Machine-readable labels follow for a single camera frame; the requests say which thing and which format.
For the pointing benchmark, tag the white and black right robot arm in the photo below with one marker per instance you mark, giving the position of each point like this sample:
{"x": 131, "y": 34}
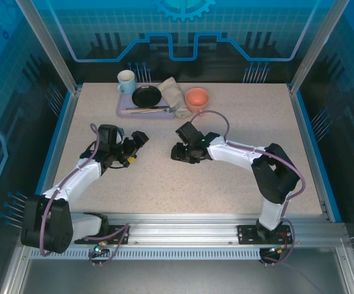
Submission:
{"x": 241, "y": 156}

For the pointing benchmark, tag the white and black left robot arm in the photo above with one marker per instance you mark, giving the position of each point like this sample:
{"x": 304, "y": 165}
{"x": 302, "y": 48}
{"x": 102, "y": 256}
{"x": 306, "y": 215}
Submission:
{"x": 73, "y": 180}

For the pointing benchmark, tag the lavender plastic tray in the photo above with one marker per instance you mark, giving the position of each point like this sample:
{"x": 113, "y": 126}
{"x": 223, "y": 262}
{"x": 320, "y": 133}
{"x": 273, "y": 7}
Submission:
{"x": 123, "y": 102}

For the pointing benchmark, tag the metal fork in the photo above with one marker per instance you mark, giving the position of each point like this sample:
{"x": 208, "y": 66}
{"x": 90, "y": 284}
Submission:
{"x": 146, "y": 107}

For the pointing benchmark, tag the beige folded cloth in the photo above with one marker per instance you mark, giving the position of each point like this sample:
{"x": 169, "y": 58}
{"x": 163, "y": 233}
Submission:
{"x": 174, "y": 95}

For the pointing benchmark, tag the black round plate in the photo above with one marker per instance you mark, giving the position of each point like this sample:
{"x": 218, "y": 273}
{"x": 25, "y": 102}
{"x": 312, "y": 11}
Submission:
{"x": 146, "y": 96}

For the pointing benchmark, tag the light blue mug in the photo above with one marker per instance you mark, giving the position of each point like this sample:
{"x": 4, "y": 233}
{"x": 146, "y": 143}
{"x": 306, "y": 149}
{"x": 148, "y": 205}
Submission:
{"x": 127, "y": 82}

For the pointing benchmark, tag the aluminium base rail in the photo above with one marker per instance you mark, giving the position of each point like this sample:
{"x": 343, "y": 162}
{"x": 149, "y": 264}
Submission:
{"x": 180, "y": 229}

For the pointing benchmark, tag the aluminium frame post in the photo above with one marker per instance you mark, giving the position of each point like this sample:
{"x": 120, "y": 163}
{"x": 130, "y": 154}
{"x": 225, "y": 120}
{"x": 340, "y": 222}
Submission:
{"x": 317, "y": 46}
{"x": 50, "y": 46}

